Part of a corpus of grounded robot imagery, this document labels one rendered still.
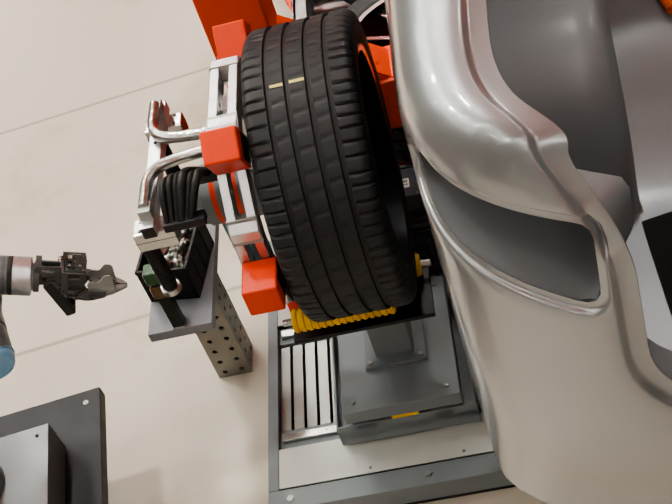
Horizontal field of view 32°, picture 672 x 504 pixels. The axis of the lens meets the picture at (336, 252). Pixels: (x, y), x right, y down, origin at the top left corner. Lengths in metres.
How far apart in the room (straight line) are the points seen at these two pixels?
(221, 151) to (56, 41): 2.89
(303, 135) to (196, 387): 1.33
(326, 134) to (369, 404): 0.89
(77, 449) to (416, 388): 0.87
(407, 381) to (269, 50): 0.97
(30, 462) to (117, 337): 0.83
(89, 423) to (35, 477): 0.25
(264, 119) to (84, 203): 1.97
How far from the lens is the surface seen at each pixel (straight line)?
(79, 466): 2.99
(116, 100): 4.57
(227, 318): 3.21
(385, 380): 2.93
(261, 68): 2.34
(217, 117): 2.36
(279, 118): 2.26
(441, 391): 2.88
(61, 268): 2.68
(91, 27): 5.06
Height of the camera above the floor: 2.50
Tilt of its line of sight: 44 degrees down
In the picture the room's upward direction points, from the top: 20 degrees counter-clockwise
